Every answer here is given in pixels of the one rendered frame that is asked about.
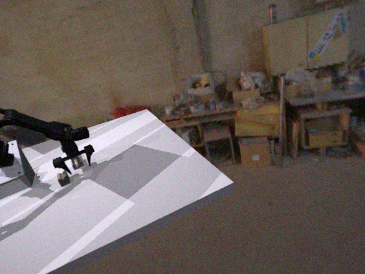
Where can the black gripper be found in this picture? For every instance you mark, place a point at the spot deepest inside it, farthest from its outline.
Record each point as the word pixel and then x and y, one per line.
pixel 72 151

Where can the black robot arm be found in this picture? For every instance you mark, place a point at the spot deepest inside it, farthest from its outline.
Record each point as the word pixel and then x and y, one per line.
pixel 52 130

